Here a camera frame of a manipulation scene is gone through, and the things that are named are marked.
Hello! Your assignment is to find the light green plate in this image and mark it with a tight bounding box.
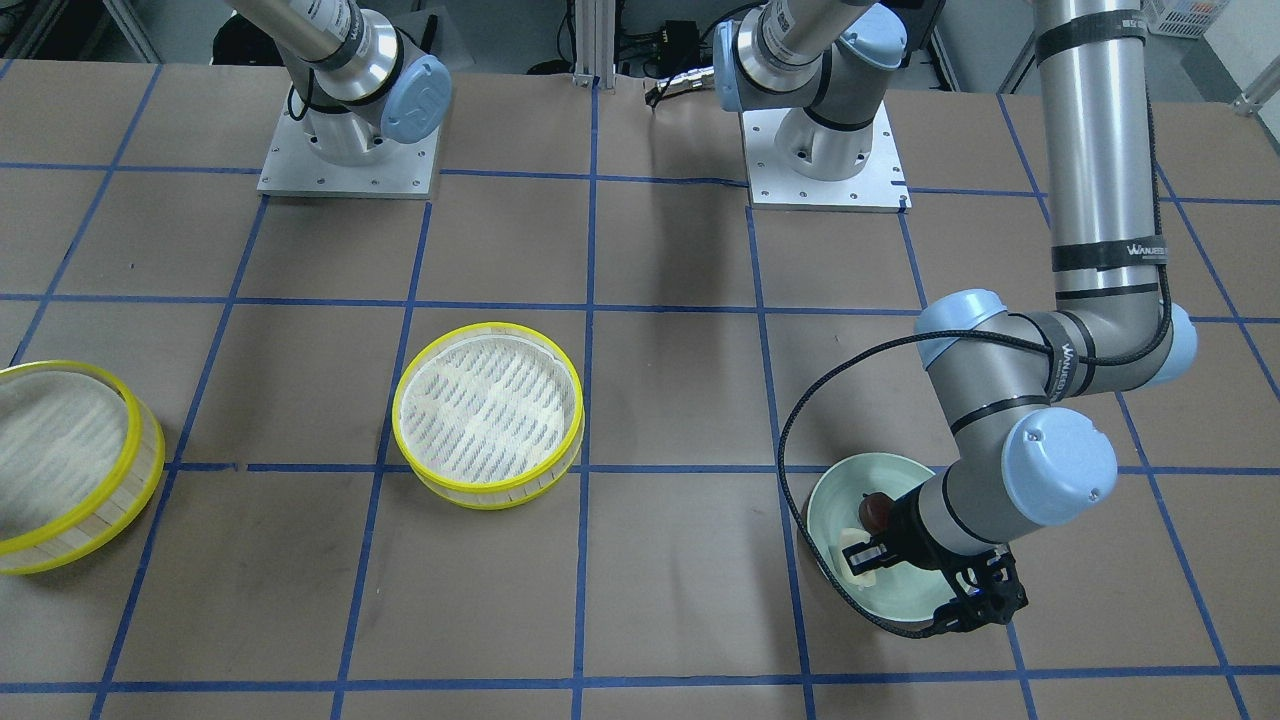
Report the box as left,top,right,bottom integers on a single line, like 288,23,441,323
804,454,954,624

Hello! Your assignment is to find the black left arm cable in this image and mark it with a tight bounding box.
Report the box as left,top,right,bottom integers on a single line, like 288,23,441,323
777,29,1171,639

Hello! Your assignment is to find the aluminium frame post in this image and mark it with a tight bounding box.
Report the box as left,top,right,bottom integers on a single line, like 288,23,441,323
571,0,620,94

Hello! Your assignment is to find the dark brown bun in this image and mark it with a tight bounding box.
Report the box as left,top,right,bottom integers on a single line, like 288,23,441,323
858,502,893,536

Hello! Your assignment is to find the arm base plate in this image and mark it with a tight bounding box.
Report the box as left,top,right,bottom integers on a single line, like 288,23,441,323
740,102,913,213
257,88,443,200

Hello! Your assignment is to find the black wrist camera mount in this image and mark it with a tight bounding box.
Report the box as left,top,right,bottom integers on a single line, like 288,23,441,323
927,544,1029,635

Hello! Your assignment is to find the black electronics box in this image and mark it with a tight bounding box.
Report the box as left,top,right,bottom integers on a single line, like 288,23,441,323
655,19,699,64

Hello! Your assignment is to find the yellow steamer basket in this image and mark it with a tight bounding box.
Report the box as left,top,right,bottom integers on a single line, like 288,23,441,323
390,322,586,511
1,360,166,577

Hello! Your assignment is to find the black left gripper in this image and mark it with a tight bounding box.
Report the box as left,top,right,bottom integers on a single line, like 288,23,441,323
840,488,941,582

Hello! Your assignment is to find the white steamed bun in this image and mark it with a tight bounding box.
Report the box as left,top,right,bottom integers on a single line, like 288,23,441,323
829,527,886,593

